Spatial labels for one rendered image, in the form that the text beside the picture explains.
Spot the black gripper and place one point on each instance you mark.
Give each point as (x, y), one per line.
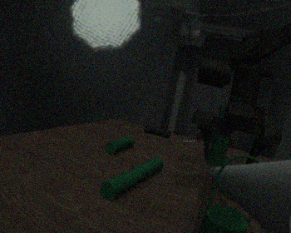
(266, 134)

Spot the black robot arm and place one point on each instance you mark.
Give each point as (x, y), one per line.
(216, 71)

